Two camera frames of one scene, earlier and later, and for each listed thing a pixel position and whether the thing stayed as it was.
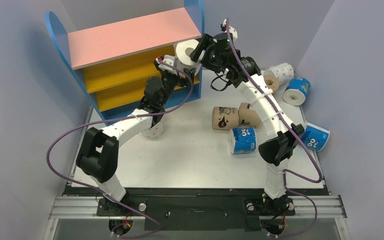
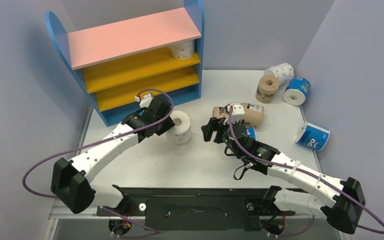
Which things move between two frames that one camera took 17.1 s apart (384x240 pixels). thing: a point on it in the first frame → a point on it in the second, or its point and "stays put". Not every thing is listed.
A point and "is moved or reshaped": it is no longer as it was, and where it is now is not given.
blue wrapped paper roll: [315, 136] stays put
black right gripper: [203, 50] → [216, 129]
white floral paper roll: [183, 51] is moved or reshaped
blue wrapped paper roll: [296, 91] stays put
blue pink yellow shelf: [114, 63] stays put
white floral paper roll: [155, 131] is moved or reshaped
